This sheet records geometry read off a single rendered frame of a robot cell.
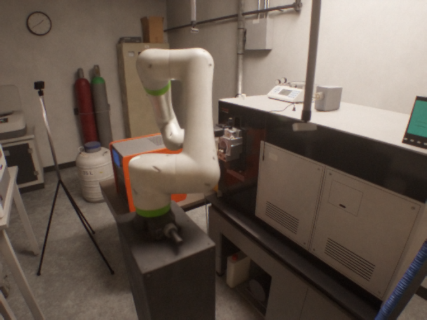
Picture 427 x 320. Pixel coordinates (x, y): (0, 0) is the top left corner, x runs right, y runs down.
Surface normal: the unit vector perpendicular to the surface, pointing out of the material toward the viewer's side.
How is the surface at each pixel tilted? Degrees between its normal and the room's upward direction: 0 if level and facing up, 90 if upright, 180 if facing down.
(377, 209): 90
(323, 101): 90
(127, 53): 90
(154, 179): 87
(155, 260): 0
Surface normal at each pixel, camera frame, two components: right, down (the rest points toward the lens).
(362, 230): -0.83, 0.21
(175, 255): 0.00, -0.93
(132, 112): 0.56, 0.31
